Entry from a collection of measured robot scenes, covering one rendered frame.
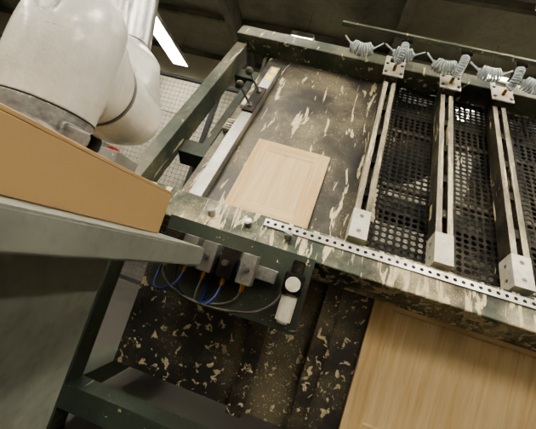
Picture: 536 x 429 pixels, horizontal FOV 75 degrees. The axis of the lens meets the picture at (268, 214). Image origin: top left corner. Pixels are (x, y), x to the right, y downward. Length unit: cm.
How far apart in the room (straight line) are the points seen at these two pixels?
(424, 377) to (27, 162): 133
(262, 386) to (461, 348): 73
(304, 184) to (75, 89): 92
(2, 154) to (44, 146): 5
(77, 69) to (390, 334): 122
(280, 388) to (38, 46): 124
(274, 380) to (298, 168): 81
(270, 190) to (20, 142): 99
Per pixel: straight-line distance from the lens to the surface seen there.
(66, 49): 63
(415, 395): 146
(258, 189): 131
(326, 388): 143
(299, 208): 126
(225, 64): 194
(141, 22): 90
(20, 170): 43
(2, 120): 41
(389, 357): 141
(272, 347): 140
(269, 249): 111
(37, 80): 62
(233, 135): 149
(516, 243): 141
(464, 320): 125
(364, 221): 121
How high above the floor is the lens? 77
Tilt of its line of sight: 7 degrees up
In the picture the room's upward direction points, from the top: 18 degrees clockwise
